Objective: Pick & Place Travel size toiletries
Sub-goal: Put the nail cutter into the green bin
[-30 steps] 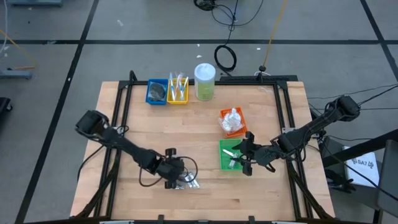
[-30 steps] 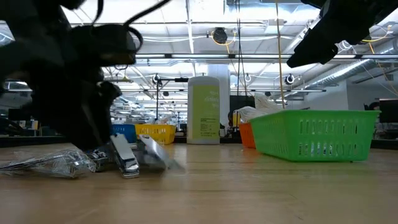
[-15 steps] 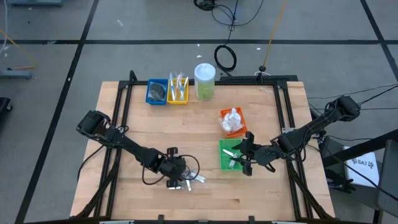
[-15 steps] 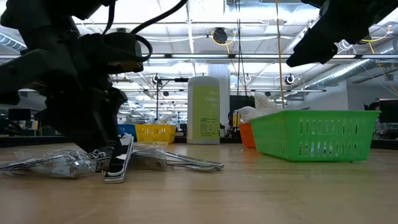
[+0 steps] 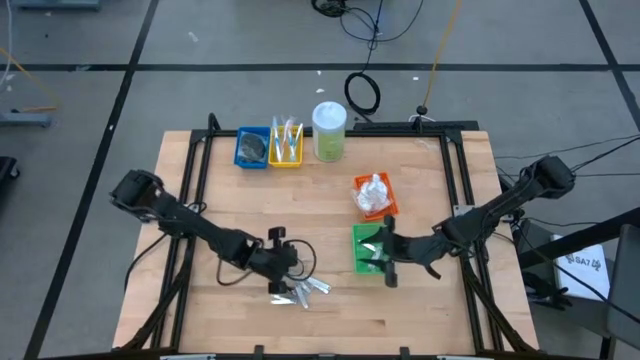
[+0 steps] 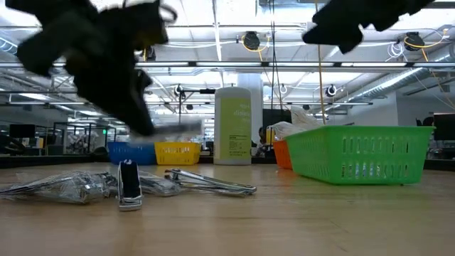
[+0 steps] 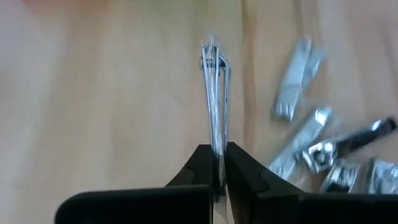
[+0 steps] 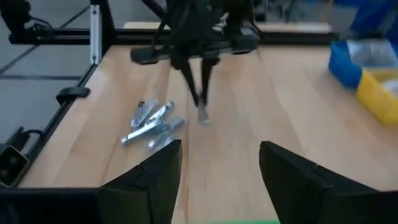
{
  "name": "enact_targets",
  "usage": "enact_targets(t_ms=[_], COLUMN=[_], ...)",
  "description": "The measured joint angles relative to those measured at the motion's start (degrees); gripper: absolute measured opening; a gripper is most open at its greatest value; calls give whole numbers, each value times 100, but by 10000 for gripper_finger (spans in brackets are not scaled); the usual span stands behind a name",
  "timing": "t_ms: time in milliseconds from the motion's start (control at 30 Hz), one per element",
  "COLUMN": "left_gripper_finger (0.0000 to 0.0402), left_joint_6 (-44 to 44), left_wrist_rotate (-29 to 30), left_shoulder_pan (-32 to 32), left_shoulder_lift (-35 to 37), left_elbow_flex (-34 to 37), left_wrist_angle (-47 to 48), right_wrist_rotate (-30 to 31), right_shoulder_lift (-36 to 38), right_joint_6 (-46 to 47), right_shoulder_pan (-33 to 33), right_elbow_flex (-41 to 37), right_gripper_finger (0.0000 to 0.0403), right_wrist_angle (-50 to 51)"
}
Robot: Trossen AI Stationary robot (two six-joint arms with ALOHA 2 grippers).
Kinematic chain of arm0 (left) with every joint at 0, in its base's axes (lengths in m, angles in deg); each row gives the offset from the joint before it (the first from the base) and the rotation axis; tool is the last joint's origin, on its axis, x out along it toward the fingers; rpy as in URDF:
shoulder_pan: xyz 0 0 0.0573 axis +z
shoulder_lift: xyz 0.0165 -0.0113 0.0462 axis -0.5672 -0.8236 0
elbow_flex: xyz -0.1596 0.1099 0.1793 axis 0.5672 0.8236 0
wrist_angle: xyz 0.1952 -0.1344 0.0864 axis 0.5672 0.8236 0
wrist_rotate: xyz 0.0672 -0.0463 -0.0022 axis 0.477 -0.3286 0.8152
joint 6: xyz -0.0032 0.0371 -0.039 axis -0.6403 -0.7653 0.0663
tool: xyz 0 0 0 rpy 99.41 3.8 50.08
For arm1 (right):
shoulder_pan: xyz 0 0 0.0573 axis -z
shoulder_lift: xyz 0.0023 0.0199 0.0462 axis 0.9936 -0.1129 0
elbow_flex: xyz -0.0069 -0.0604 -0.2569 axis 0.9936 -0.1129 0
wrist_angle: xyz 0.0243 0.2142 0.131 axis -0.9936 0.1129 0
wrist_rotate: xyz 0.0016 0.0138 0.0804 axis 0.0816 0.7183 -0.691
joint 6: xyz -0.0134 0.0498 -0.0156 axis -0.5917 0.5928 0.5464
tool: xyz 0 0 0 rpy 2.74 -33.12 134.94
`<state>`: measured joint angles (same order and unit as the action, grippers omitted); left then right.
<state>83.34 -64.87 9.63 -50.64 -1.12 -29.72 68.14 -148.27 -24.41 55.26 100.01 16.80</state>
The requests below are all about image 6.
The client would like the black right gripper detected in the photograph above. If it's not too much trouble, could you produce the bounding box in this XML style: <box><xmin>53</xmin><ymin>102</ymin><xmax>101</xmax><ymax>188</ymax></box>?
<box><xmin>301</xmin><ymin>0</ymin><xmax>437</xmax><ymax>55</ymax></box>

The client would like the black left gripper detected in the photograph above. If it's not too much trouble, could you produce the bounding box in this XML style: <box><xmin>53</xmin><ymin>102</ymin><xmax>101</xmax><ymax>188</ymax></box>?
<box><xmin>5</xmin><ymin>0</ymin><xmax>170</xmax><ymax>138</ymax></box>

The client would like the blue plastic basket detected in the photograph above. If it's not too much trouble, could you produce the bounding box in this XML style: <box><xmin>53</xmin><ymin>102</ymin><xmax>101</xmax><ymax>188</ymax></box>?
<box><xmin>107</xmin><ymin>142</ymin><xmax>157</xmax><ymax>166</ymax></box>

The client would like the yellow plastic basket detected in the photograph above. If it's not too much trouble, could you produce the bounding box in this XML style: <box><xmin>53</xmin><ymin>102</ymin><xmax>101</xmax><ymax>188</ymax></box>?
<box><xmin>154</xmin><ymin>142</ymin><xmax>203</xmax><ymax>166</ymax></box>

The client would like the black boom stand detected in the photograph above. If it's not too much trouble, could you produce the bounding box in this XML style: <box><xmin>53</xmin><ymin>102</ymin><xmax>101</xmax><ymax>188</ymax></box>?
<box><xmin>176</xmin><ymin>88</ymin><xmax>217</xmax><ymax>143</ymax></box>

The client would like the green plastic basket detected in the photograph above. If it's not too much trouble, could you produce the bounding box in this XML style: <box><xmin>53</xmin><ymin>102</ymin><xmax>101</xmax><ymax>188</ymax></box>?
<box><xmin>284</xmin><ymin>125</ymin><xmax>435</xmax><ymax>186</ymax></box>

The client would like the black monitor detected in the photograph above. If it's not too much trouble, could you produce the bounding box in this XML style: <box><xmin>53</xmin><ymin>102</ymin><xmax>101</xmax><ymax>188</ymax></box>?
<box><xmin>433</xmin><ymin>113</ymin><xmax>455</xmax><ymax>142</ymax></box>
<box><xmin>262</xmin><ymin>109</ymin><xmax>292</xmax><ymax>129</ymax></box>
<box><xmin>9</xmin><ymin>123</ymin><xmax>36</xmax><ymax>139</ymax></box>

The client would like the white wipes canister green label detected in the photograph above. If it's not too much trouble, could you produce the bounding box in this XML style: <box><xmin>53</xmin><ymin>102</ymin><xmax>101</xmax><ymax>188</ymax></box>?
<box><xmin>213</xmin><ymin>87</ymin><xmax>252</xmax><ymax>166</ymax></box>

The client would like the clear bag of metal tools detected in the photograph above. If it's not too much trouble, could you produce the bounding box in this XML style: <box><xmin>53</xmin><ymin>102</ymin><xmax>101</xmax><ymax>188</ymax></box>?
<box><xmin>0</xmin><ymin>171</ymin><xmax>119</xmax><ymax>205</ymax></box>

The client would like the person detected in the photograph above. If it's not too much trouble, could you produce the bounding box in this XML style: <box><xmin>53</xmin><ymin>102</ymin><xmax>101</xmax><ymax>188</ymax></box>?
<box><xmin>252</xmin><ymin>127</ymin><xmax>273</xmax><ymax>158</ymax></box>

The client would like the orange plastic basket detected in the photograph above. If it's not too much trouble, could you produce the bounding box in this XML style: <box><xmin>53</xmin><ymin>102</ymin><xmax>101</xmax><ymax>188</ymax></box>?
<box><xmin>272</xmin><ymin>139</ymin><xmax>294</xmax><ymax>171</ymax></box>

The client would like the yellow hanging cable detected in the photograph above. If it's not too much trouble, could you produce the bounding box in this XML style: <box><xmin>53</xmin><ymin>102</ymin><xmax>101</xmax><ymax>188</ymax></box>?
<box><xmin>315</xmin><ymin>44</ymin><xmax>327</xmax><ymax>126</ymax></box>

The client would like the black hanging cable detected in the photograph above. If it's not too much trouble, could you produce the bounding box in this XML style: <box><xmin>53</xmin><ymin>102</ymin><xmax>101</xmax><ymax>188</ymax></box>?
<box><xmin>269</xmin><ymin>0</ymin><xmax>285</xmax><ymax>111</ymax></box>

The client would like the silver ventilation duct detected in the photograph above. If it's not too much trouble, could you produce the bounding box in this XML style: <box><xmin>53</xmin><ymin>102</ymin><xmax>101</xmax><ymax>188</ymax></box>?
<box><xmin>346</xmin><ymin>67</ymin><xmax>424</xmax><ymax>104</ymax></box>

